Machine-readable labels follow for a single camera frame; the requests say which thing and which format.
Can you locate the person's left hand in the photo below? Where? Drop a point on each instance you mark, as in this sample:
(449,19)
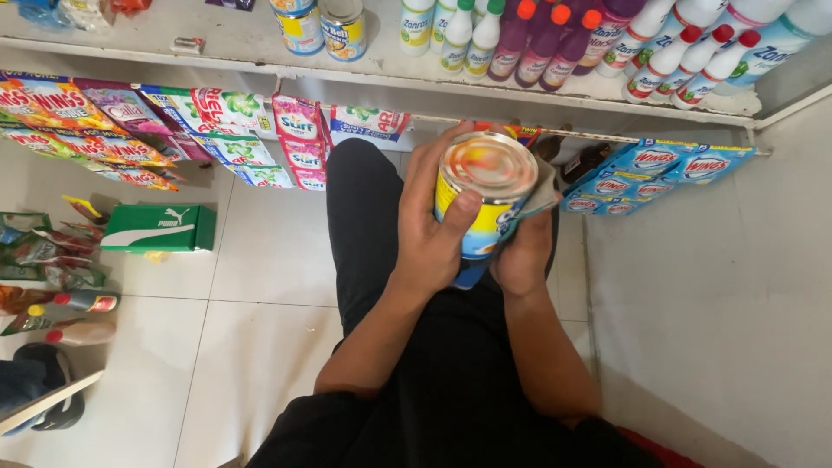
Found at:
(422,240)

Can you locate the person's right hand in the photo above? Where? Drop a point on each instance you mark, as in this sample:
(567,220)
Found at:
(526,260)

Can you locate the grey cleaning cloth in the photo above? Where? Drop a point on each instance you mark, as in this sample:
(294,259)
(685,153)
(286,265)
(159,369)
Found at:
(545,185)

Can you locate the yellow blue tin can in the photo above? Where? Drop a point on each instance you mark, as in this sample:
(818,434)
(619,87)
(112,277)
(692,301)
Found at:
(484,175)
(343,32)
(299,26)

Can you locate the brown glass bottle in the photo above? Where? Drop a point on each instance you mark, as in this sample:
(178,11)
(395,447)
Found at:
(585,161)
(552,146)

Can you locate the red orange sachet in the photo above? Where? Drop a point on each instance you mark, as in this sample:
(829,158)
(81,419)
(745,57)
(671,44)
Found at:
(525,134)

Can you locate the white red detergent sachet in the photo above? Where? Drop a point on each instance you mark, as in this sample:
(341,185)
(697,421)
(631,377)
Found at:
(367,120)

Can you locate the person's black clothing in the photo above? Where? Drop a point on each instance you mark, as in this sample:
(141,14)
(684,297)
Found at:
(442,390)

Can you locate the blue detergent sachet strips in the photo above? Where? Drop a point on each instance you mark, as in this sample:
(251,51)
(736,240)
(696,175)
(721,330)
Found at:
(656,169)

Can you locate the pink detergent sachet strip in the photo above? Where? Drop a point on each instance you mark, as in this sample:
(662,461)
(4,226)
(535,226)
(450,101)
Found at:
(299,130)

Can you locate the white bottle green cap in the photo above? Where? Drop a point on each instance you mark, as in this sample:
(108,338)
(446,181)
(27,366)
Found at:
(457,45)
(482,52)
(416,29)
(443,16)

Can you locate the purple bottle red cap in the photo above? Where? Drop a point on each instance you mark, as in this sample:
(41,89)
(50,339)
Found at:
(565,62)
(538,58)
(507,52)

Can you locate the green white detergent sachets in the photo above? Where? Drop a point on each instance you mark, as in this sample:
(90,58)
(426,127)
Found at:
(234,149)

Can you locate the small white bottle red cap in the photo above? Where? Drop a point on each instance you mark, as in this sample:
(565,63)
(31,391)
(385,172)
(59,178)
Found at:
(690,65)
(656,68)
(712,75)

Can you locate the red cloth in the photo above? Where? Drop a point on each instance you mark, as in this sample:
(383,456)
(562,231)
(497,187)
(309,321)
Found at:
(663,452)

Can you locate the large purple bottle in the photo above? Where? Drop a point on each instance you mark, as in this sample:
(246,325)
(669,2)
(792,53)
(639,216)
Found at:
(608,36)

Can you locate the large white cleaner bottle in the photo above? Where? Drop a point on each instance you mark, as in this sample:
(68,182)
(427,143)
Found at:
(643,32)
(773,49)
(695,13)

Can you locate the green shoe box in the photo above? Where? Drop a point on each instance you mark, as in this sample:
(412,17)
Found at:
(156,227)

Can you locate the small packet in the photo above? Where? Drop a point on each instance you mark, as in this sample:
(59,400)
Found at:
(188,45)

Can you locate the purple sachet strip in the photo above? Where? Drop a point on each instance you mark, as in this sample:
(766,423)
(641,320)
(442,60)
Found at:
(123,107)

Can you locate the sauce bottle red cap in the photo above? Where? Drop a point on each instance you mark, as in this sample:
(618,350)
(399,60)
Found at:
(88,301)

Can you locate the pale bottle red cap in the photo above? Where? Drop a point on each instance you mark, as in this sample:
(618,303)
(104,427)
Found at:
(81,333)

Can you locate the white shop shelf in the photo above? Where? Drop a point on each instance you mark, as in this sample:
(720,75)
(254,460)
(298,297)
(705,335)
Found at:
(130,39)

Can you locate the heap of snack packets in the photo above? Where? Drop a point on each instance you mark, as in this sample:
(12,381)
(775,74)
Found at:
(45,250)

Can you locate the black sandal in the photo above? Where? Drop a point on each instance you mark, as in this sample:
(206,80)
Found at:
(55,367)

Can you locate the sauce bottle yellow cap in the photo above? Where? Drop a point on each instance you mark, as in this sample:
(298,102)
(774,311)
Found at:
(36,320)

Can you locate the orange sachet strips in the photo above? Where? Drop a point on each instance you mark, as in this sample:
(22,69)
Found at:
(52,104)

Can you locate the white board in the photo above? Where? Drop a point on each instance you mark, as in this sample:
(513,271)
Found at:
(52,401)

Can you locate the blue plastic bag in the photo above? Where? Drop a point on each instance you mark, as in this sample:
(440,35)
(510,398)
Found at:
(36,12)

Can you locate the metal hanging rail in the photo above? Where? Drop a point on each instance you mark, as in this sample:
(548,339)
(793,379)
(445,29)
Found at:
(585,134)

